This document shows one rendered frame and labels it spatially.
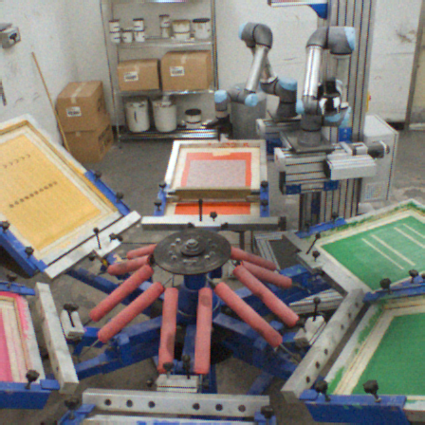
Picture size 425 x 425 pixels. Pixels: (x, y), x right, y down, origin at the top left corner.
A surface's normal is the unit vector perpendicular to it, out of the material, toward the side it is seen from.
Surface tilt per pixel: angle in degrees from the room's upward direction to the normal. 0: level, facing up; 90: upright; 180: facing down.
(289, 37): 90
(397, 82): 90
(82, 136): 88
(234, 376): 0
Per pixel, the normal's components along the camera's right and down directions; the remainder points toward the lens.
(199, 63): -0.11, 0.46
